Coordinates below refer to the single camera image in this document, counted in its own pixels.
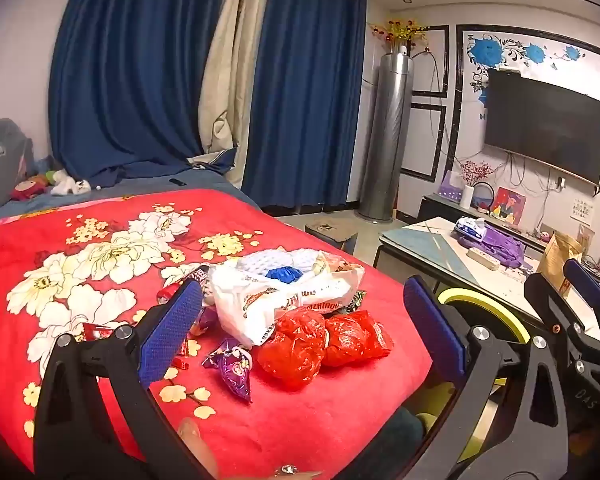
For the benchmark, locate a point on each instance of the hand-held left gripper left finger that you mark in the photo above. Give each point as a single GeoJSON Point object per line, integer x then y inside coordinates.
{"type": "Point", "coordinates": [172, 332]}

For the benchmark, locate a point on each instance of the white vase with red flowers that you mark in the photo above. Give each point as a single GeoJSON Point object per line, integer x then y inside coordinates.
{"type": "Point", "coordinates": [467, 197]}

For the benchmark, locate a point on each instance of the red floral blanket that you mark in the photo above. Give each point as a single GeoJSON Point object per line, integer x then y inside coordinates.
{"type": "Point", "coordinates": [305, 410]}

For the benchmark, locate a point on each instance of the purple fabric bag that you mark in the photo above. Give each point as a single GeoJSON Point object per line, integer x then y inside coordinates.
{"type": "Point", "coordinates": [502, 247]}

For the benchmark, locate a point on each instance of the purple snack wrapper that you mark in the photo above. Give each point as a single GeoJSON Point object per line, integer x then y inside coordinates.
{"type": "Point", "coordinates": [235, 370]}

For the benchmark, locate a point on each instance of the red plush toy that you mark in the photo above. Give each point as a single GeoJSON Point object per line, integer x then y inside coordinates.
{"type": "Point", "coordinates": [27, 190]}

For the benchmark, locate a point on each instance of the person's left hand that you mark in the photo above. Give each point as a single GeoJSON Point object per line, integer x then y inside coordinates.
{"type": "Point", "coordinates": [197, 445]}

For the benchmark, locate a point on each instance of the white wall calendar sheet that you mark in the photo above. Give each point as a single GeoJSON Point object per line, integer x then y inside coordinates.
{"type": "Point", "coordinates": [583, 210]}

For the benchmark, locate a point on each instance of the dark green snack wrapper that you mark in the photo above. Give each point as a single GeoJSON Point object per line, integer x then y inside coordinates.
{"type": "Point", "coordinates": [354, 302]}

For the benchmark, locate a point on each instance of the white plush toy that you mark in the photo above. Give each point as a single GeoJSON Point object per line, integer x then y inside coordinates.
{"type": "Point", "coordinates": [67, 187]}

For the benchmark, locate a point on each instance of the black wall television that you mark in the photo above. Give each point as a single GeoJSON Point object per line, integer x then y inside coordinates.
{"type": "Point", "coordinates": [545, 125]}

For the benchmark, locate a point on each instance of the black remote control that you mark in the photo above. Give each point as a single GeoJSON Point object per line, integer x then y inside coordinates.
{"type": "Point", "coordinates": [177, 181]}

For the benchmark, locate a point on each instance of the yellow red artificial flowers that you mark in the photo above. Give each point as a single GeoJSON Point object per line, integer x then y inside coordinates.
{"type": "Point", "coordinates": [400, 32]}

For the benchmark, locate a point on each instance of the blue square stool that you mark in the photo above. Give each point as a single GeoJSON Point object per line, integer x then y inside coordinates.
{"type": "Point", "coordinates": [330, 235]}

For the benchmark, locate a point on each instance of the blue white tissue pack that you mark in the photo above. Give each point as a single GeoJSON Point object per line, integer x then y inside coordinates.
{"type": "Point", "coordinates": [470, 227]}

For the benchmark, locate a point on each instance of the marble top coffee table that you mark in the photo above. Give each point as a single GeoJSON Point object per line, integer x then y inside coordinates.
{"type": "Point", "coordinates": [430, 245]}

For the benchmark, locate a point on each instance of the beige curtain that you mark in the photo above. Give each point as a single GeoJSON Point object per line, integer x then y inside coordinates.
{"type": "Point", "coordinates": [230, 90]}

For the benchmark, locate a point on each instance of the blue bed sheet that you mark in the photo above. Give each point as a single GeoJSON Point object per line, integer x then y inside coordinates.
{"type": "Point", "coordinates": [130, 192]}

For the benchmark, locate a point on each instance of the blue plastic wrapper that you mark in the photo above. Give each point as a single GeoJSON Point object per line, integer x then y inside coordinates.
{"type": "Point", "coordinates": [285, 274]}

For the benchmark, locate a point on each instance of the colourful framed painting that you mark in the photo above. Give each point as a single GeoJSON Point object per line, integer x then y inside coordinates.
{"type": "Point", "coordinates": [510, 205]}

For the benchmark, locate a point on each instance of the round blue ornament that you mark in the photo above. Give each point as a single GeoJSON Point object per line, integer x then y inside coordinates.
{"type": "Point", "coordinates": [484, 197]}

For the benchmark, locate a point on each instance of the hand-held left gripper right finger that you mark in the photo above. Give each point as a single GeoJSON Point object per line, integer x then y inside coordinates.
{"type": "Point", "coordinates": [432, 330]}

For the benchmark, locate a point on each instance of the black tv cabinet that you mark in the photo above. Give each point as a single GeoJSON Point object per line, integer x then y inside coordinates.
{"type": "Point", "coordinates": [435, 205]}

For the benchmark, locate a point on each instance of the green plush toy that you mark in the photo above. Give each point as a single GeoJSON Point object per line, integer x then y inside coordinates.
{"type": "Point", "coordinates": [52, 176]}

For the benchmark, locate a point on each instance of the small red candy wrapper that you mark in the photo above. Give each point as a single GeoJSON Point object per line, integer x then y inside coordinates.
{"type": "Point", "coordinates": [97, 331]}

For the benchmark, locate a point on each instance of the wide blue curtain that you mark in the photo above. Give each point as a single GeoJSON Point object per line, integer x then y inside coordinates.
{"type": "Point", "coordinates": [130, 70]}

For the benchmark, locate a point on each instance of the red snack wrapper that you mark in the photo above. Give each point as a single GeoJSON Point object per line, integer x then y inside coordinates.
{"type": "Point", "coordinates": [172, 287]}

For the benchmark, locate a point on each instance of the dark green cloth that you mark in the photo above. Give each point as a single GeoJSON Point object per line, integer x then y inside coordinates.
{"type": "Point", "coordinates": [400, 435]}

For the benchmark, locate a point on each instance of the purple box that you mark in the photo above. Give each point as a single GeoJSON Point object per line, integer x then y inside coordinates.
{"type": "Point", "coordinates": [450, 187]}

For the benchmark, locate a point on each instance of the silver tower air conditioner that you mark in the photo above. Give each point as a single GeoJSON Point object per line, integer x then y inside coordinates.
{"type": "Point", "coordinates": [385, 135]}

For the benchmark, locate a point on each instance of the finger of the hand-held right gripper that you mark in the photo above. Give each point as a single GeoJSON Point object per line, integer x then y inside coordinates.
{"type": "Point", "coordinates": [585, 280]}
{"type": "Point", "coordinates": [550, 305]}

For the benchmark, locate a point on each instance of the grey pillow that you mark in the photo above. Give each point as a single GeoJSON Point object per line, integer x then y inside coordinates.
{"type": "Point", "coordinates": [2, 165]}

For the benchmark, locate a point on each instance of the white foam fruit net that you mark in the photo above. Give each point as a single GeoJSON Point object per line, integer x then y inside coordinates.
{"type": "Point", "coordinates": [255, 265]}

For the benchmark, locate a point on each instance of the yellow rimmed trash bin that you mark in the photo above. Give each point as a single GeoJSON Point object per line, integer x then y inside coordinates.
{"type": "Point", "coordinates": [510, 317]}

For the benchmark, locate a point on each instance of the beige power strip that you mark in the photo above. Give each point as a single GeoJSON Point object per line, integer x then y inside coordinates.
{"type": "Point", "coordinates": [482, 258]}

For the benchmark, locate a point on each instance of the red plastic bag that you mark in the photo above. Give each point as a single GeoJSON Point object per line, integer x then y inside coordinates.
{"type": "Point", "coordinates": [355, 340]}
{"type": "Point", "coordinates": [290, 355]}

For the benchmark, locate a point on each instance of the white printed plastic bag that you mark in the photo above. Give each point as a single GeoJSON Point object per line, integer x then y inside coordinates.
{"type": "Point", "coordinates": [245, 310]}

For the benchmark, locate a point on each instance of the brown paper bag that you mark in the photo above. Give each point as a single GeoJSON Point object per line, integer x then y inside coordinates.
{"type": "Point", "coordinates": [557, 260]}

